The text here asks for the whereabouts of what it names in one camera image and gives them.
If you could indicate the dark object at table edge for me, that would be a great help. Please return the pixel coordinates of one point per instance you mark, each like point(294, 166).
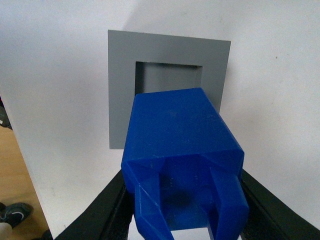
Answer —
point(4, 119)

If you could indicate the black wheeled object on floor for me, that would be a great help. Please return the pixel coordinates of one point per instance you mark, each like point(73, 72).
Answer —
point(15, 213)

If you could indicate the gray square base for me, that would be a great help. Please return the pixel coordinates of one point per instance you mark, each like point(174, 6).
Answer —
point(146, 63)

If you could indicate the blue block with handle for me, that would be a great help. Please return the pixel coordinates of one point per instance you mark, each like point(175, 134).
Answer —
point(182, 167)

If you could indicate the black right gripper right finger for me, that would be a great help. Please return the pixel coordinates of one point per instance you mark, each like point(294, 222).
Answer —
point(269, 218)

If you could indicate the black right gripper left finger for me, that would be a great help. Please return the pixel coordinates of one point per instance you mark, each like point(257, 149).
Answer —
point(108, 217)

